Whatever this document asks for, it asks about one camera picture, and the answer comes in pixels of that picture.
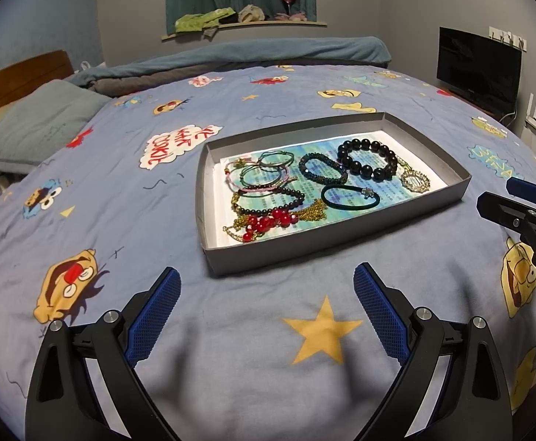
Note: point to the grey blue pillow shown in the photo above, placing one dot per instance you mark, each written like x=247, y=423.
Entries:
x=43, y=124

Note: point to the blue blanket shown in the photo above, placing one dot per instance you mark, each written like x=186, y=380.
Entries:
x=249, y=53

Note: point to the black television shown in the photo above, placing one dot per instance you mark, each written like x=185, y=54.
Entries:
x=477, y=66

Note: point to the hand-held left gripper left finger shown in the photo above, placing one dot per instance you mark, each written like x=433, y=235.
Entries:
x=153, y=321

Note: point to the window shelf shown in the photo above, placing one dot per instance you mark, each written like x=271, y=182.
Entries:
x=249, y=25

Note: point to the beige cloth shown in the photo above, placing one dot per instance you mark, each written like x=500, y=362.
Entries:
x=251, y=13

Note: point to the pink cloth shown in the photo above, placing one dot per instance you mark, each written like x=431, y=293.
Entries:
x=295, y=16

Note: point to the green cloth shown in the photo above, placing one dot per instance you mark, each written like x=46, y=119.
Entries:
x=201, y=19

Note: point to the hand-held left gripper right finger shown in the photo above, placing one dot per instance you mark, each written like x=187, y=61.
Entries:
x=383, y=319

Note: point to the wooden headboard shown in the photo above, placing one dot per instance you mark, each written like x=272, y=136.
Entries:
x=20, y=73

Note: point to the thin green bangle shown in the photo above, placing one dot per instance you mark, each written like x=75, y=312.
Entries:
x=245, y=179

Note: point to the grey blanket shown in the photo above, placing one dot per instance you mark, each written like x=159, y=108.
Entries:
x=130, y=82

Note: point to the printed paper sheet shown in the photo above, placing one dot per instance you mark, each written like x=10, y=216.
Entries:
x=387, y=195

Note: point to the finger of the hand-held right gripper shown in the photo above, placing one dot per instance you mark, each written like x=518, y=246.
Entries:
x=502, y=211
x=527, y=189

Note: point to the cartoon printed blue bed sheet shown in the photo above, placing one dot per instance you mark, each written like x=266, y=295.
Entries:
x=111, y=220

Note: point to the grey cardboard tray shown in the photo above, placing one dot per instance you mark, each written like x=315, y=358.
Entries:
x=208, y=220

